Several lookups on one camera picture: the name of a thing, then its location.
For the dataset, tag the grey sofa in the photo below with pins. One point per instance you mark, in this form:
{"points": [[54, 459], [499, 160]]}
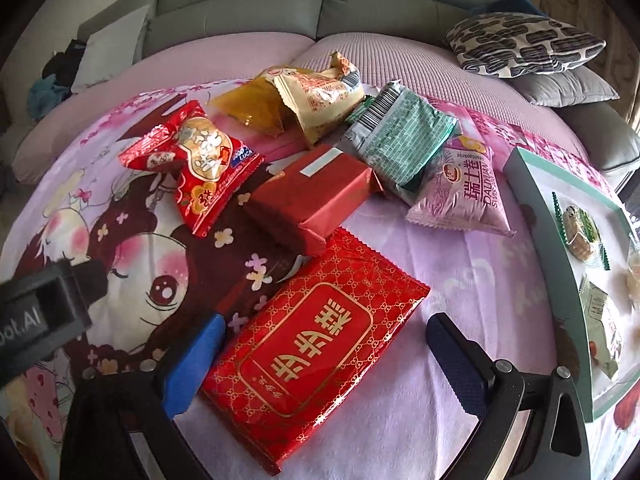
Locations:
{"points": [[240, 20]]}

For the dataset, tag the teal shallow cardboard box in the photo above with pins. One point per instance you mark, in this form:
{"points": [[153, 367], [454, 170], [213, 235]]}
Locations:
{"points": [[545, 270]]}

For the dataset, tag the small dark green snack packet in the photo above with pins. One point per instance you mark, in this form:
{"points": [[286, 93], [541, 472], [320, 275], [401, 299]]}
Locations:
{"points": [[365, 107]]}

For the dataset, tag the green and silver snack packet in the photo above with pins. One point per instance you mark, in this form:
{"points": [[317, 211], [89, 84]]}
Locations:
{"points": [[405, 135]]}

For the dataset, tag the pink snack packet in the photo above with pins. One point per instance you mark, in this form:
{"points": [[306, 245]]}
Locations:
{"points": [[460, 195]]}

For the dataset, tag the beige snack packet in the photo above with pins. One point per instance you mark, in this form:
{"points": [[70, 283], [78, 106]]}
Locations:
{"points": [[320, 100]]}

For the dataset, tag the yellow snack packet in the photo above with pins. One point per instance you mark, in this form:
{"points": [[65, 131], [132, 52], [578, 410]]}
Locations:
{"points": [[250, 105]]}

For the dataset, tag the printed pink cartoon blanket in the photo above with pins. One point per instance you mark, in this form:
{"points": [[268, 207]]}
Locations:
{"points": [[450, 285]]}

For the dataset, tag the dark clothes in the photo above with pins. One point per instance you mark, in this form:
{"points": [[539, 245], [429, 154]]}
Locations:
{"points": [[65, 60]]}

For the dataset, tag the pink sofa cover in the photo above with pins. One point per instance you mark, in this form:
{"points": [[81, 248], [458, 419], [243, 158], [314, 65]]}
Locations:
{"points": [[400, 60]]}

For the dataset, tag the dark grey pillow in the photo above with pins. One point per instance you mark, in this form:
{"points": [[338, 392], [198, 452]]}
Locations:
{"points": [[570, 87]]}

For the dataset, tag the black and white patterned pillow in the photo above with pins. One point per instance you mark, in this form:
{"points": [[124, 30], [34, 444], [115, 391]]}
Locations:
{"points": [[525, 42]]}

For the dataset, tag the beige patterned curtain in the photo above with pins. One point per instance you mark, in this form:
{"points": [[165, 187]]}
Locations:
{"points": [[590, 0]]}

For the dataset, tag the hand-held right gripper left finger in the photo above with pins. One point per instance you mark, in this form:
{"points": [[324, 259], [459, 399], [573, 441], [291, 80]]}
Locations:
{"points": [[192, 365]]}

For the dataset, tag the white snack packet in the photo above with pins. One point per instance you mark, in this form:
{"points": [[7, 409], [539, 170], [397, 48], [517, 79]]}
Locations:
{"points": [[602, 325]]}

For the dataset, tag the teal cloth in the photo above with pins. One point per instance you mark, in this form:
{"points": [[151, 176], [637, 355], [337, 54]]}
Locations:
{"points": [[47, 97]]}

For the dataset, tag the light grey pillow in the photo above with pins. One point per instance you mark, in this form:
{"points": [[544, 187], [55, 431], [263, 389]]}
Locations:
{"points": [[112, 47]]}

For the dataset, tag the dark red box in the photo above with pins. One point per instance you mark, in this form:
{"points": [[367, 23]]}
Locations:
{"points": [[310, 195]]}

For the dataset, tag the blue cloth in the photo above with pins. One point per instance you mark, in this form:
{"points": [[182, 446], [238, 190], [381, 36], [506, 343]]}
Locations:
{"points": [[505, 6]]}

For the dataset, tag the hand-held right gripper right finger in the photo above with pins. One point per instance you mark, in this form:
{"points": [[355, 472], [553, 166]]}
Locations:
{"points": [[455, 365]]}

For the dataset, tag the large red gold patterned packet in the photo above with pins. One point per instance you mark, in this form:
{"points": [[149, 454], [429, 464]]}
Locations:
{"points": [[310, 355]]}

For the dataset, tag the red cartoon snack packet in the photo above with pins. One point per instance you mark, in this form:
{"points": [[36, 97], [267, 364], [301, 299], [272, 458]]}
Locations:
{"points": [[200, 160]]}

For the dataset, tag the green edged cookie packet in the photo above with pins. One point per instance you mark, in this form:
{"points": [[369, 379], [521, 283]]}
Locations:
{"points": [[580, 230]]}

